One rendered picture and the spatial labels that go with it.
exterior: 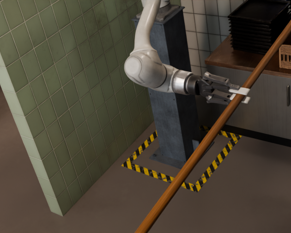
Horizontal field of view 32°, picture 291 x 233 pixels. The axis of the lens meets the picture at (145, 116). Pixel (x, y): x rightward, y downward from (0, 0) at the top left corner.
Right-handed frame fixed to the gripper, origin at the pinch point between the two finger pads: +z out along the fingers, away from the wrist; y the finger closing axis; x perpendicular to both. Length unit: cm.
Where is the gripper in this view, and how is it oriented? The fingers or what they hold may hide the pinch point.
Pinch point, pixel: (239, 94)
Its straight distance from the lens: 184.1
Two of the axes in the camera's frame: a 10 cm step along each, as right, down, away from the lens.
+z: 8.2, 2.2, -5.3
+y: 2.0, 7.6, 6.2
